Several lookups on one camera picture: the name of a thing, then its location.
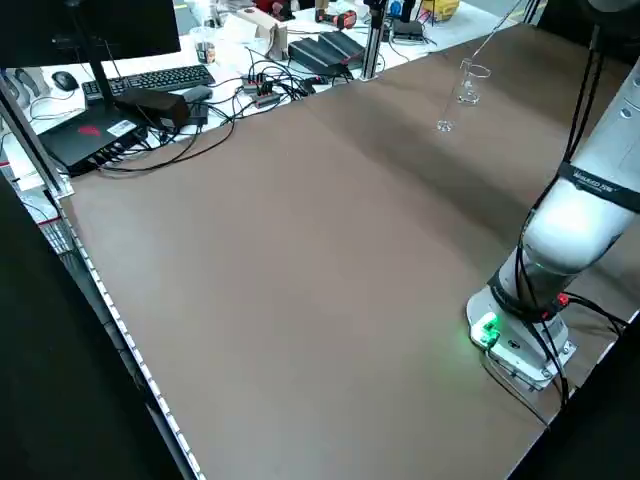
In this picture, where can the clear glass graduated cylinder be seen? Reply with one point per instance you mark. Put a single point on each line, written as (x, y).
(444, 126)

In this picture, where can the glass pipette blue bulb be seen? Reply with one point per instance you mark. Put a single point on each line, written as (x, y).
(495, 29)

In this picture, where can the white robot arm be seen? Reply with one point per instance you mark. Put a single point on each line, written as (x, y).
(575, 235)

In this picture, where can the grey usb hub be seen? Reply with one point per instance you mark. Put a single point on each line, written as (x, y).
(262, 95)

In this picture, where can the black power adapter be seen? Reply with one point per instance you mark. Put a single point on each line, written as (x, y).
(345, 45)
(310, 52)

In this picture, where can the flat grey box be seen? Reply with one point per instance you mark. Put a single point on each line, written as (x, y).
(195, 92)

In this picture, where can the clear glass beaker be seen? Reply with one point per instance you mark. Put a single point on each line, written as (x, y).
(469, 97)

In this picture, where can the folded brown cardboard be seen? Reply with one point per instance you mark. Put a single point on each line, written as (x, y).
(270, 35)

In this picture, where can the dark brown power brick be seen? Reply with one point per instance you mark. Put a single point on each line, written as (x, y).
(155, 105)

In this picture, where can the red black power drill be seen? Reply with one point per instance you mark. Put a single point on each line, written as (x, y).
(342, 20)

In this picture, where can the black keyboard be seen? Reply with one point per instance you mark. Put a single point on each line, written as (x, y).
(160, 77)

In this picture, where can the small black device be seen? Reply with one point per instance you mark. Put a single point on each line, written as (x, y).
(407, 29)

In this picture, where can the black box red logo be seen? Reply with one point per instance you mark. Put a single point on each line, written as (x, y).
(85, 145)

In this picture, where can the yellow plastic box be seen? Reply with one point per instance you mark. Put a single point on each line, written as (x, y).
(445, 10)

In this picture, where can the black computer mouse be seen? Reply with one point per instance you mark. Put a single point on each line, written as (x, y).
(65, 81)

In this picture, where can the black computer monitor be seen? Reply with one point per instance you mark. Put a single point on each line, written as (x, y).
(100, 30)

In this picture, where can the aluminium camera post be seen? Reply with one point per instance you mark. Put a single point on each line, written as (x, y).
(372, 45)

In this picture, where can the white table edge rail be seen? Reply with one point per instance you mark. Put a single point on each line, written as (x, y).
(125, 330)

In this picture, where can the aluminium frame post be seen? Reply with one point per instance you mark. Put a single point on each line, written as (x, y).
(30, 135)

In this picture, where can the aluminium frame strut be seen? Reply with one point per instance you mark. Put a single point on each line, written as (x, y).
(531, 10)

